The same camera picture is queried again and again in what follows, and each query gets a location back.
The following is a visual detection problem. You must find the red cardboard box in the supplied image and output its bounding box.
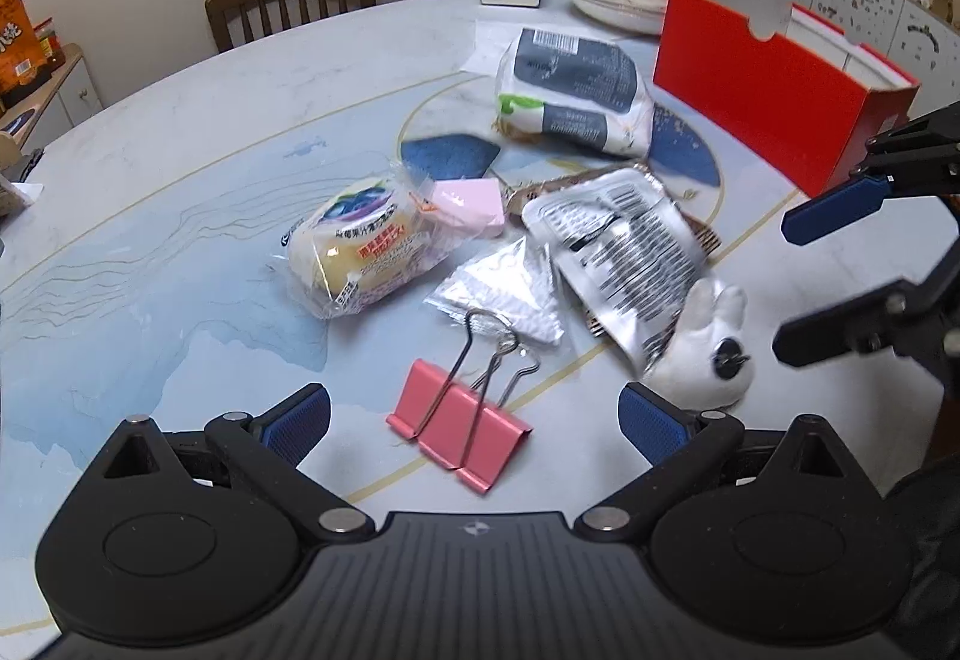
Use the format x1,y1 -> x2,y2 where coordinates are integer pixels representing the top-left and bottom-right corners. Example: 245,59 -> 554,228
652,0 -> 922,197

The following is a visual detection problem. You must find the wet wipes pack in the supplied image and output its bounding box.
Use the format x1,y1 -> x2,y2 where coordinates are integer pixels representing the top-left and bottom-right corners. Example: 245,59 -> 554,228
495,28 -> 655,160

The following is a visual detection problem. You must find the low wooden side cabinet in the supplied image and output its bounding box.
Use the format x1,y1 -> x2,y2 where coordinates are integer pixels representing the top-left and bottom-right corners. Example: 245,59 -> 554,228
0,43 -> 106,151

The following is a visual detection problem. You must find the clear silver triangular packet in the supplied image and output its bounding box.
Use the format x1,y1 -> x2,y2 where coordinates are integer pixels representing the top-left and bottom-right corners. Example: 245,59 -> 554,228
424,236 -> 565,344

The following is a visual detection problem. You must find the pink binder clip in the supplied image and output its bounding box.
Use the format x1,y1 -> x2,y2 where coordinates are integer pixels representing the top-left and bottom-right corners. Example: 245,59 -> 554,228
386,309 -> 542,496

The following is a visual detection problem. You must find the orange snack box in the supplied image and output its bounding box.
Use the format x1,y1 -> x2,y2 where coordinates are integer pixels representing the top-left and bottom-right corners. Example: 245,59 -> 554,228
0,0 -> 38,106

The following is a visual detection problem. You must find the red lidded jar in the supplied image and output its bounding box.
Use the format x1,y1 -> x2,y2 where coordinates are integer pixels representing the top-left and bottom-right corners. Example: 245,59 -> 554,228
34,17 -> 66,68

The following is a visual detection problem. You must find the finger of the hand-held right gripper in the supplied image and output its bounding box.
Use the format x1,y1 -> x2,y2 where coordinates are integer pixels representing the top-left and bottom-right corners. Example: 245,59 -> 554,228
781,101 -> 960,246
772,195 -> 960,368

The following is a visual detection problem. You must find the foil snack packet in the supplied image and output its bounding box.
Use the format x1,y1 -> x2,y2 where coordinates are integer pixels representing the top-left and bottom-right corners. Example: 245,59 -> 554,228
501,165 -> 722,338

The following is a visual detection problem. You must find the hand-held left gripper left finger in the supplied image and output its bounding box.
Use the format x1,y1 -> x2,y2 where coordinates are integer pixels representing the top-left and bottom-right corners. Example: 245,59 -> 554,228
90,384 -> 376,541

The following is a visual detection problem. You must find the white paper sheet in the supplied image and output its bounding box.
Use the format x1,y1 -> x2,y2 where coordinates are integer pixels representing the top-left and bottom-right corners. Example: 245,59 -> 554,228
461,19 -> 526,74

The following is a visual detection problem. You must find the white plush toy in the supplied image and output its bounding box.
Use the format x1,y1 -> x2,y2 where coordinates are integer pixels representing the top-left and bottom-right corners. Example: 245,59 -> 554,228
646,279 -> 753,412

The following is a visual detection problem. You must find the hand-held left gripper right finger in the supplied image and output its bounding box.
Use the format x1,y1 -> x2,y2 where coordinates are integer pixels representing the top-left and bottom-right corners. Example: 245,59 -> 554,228
574,382 -> 871,541

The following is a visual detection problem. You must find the wrapped bread packet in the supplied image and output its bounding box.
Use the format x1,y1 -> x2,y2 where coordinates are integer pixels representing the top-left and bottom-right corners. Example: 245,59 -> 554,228
281,175 -> 470,323

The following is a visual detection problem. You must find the silver barcode packet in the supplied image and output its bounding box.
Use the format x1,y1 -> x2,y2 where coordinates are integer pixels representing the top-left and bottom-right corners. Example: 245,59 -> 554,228
521,169 -> 710,376

